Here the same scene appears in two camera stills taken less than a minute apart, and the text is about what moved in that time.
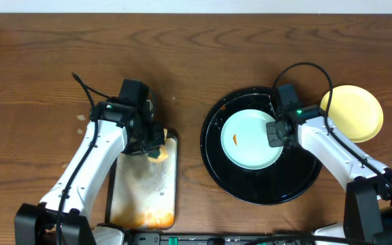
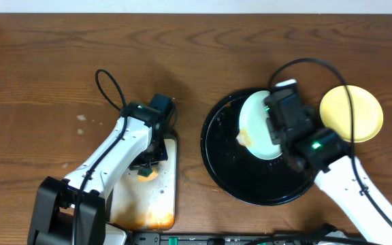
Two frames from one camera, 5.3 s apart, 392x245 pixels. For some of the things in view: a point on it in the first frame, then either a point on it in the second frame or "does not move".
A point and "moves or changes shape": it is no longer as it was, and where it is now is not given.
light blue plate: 244,140 moves or changes shape
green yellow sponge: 160,154 moves or changes shape
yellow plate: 355,111 does not move
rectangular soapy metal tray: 141,194 does not move
